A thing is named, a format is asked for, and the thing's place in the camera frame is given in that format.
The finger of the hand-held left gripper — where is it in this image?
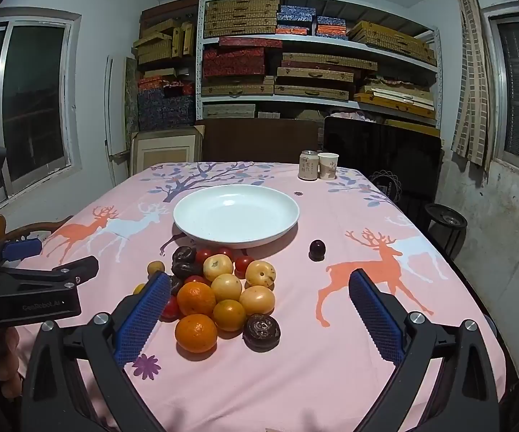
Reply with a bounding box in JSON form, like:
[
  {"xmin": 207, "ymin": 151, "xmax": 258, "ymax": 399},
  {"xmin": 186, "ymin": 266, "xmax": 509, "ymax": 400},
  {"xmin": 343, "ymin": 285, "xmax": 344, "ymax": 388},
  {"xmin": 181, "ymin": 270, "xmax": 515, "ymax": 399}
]
[
  {"xmin": 0, "ymin": 256, "xmax": 100, "ymax": 292},
  {"xmin": 0, "ymin": 238, "xmax": 43, "ymax": 265}
]

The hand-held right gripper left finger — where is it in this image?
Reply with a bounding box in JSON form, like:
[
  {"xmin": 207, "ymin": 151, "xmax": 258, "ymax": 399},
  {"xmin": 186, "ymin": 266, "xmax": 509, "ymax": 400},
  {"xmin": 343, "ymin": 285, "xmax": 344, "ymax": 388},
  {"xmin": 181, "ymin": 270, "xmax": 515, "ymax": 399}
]
[{"xmin": 19, "ymin": 272, "xmax": 172, "ymax": 432}]

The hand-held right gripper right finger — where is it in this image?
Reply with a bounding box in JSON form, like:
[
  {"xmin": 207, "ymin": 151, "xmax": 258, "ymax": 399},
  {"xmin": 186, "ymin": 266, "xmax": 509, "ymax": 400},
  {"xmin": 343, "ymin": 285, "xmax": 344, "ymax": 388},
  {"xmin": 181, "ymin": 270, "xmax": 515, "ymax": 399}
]
[{"xmin": 348, "ymin": 269, "xmax": 501, "ymax": 432}]

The large orange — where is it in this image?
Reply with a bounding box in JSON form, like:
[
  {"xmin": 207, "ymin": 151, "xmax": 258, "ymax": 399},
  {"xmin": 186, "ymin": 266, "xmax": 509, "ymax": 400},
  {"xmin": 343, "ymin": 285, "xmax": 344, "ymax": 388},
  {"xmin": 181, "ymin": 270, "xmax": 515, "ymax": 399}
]
[
  {"xmin": 177, "ymin": 282, "xmax": 216, "ymax": 317},
  {"xmin": 174, "ymin": 314, "xmax": 218, "ymax": 354}
]

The white plate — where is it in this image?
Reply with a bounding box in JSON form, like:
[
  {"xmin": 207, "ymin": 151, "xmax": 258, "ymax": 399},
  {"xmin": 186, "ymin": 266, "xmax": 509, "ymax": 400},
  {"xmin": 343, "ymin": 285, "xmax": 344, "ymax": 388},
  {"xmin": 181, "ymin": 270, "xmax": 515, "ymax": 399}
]
[{"xmin": 172, "ymin": 184, "xmax": 300, "ymax": 248}]

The person's left hand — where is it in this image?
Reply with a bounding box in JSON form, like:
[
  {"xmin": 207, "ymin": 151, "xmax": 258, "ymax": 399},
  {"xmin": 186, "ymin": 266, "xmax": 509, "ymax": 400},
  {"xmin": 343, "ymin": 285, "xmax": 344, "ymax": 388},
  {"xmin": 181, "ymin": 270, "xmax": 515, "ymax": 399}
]
[{"xmin": 0, "ymin": 325, "xmax": 23, "ymax": 399}]

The pink deer print tablecloth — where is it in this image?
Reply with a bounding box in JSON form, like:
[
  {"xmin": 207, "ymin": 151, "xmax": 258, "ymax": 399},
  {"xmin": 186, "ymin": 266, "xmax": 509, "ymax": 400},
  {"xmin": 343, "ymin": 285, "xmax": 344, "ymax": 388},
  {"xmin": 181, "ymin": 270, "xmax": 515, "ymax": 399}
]
[{"xmin": 14, "ymin": 161, "xmax": 510, "ymax": 432}]

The black round stool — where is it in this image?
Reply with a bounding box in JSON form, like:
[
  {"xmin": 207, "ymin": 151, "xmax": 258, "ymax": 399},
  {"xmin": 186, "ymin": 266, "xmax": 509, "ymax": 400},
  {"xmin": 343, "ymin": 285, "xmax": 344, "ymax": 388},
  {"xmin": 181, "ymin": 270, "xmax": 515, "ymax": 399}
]
[{"xmin": 423, "ymin": 203, "xmax": 468, "ymax": 259}]

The aluminium sliding window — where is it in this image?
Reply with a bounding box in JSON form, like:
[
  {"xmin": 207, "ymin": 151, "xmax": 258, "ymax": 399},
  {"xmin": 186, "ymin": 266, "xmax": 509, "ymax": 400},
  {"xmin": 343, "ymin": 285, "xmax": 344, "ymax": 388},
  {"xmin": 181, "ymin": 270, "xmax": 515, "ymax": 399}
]
[{"xmin": 0, "ymin": 6, "xmax": 82, "ymax": 210}]

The white long plank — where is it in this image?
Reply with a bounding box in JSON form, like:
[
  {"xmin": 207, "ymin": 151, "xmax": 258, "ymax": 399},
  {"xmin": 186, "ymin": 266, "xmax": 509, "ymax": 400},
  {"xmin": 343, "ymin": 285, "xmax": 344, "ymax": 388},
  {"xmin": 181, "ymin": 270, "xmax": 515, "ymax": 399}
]
[{"xmin": 103, "ymin": 55, "xmax": 130, "ymax": 187}]

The white paper cup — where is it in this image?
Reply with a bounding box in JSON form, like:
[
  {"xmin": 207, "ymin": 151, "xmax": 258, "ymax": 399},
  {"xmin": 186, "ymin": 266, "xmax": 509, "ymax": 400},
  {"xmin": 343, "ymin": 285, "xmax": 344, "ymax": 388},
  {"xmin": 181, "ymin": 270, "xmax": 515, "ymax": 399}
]
[{"xmin": 318, "ymin": 152, "xmax": 340, "ymax": 181}]

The black chair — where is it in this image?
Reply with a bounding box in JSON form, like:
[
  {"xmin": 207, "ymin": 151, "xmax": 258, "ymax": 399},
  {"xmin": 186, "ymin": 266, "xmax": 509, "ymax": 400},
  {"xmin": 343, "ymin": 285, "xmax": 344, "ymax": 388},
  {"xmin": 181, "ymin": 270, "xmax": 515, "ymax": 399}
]
[{"xmin": 322, "ymin": 116, "xmax": 443, "ymax": 226}]

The beige drink can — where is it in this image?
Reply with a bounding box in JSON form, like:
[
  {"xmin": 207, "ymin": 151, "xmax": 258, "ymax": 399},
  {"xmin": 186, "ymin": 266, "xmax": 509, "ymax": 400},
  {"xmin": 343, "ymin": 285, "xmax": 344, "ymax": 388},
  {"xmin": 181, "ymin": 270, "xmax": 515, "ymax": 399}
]
[{"xmin": 298, "ymin": 150, "xmax": 320, "ymax": 181}]

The grey-green stone slab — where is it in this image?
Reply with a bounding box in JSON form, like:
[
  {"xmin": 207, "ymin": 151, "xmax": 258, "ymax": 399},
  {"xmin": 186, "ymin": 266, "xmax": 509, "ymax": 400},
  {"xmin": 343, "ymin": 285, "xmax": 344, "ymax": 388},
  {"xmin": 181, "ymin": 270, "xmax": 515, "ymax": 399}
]
[{"xmin": 125, "ymin": 56, "xmax": 140, "ymax": 133}]

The pile of mixed patterned boxes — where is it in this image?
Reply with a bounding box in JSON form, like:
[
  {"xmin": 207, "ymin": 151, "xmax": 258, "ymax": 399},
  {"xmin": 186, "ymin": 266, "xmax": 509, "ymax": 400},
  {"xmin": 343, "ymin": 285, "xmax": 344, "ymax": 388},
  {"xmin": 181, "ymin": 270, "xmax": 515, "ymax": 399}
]
[{"xmin": 132, "ymin": 0, "xmax": 200, "ymax": 132}]

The white metal shelf rack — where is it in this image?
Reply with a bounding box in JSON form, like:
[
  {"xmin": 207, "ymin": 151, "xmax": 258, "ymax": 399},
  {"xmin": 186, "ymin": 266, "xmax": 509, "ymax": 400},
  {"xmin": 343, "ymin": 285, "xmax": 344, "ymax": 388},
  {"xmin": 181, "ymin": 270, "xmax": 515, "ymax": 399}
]
[{"xmin": 195, "ymin": 0, "xmax": 442, "ymax": 138}]

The dark brown board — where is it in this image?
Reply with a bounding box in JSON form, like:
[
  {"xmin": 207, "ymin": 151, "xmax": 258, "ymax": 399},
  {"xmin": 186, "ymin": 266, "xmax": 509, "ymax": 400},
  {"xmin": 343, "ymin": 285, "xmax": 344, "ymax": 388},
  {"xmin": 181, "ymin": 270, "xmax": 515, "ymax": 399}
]
[{"xmin": 203, "ymin": 118, "xmax": 324, "ymax": 163}]

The grey woven box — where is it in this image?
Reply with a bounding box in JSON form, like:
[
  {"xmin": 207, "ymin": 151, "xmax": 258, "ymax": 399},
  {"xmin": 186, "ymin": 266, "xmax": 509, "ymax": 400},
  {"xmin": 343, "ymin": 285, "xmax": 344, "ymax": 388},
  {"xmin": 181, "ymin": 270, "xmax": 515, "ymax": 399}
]
[{"xmin": 202, "ymin": 103, "xmax": 257, "ymax": 119}]

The stack of yellow flat boxes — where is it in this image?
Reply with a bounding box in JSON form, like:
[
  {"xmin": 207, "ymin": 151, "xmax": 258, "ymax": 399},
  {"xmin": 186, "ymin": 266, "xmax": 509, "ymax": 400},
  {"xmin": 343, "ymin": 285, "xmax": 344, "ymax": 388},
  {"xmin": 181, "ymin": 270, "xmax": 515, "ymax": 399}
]
[{"xmin": 354, "ymin": 78, "xmax": 437, "ymax": 121}]

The beige checked curtain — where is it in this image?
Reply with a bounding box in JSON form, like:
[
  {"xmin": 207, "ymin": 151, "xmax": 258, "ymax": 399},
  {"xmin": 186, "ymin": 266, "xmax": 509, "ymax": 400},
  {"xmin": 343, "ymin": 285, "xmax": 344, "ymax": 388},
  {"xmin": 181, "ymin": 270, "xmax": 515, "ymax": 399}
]
[{"xmin": 447, "ymin": 0, "xmax": 498, "ymax": 174}]

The large red patterned box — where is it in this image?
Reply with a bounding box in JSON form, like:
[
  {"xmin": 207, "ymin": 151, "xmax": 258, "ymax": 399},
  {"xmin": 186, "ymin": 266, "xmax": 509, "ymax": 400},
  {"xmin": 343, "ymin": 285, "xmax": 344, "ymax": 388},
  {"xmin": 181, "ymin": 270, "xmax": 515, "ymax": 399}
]
[{"xmin": 202, "ymin": 47, "xmax": 267, "ymax": 78}]

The flat red patterned box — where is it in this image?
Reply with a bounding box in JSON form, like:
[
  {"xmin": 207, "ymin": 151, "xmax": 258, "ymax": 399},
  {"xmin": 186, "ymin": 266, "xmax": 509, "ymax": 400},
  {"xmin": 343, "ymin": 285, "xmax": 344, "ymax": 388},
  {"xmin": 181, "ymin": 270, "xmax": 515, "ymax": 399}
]
[{"xmin": 218, "ymin": 37, "xmax": 284, "ymax": 49}]

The stack of tan woven boxes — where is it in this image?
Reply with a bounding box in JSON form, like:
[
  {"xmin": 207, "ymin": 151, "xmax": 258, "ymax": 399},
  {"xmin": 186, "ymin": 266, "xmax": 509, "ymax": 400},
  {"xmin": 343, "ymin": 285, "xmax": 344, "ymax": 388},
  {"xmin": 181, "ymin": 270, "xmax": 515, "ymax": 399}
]
[{"xmin": 203, "ymin": 0, "xmax": 438, "ymax": 100}]

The stack of blue patterned boxes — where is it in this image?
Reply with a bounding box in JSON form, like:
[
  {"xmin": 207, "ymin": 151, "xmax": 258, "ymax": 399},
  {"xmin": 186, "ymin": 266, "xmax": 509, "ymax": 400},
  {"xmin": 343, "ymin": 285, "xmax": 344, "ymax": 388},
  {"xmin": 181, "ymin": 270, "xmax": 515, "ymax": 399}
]
[{"xmin": 276, "ymin": 5, "xmax": 348, "ymax": 37}]

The wooden picture frame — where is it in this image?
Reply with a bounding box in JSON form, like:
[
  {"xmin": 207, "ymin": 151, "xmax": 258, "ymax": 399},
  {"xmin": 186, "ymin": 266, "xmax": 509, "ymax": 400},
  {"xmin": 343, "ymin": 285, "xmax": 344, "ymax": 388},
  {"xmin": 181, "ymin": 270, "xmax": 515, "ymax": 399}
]
[{"xmin": 130, "ymin": 125, "xmax": 206, "ymax": 176}]

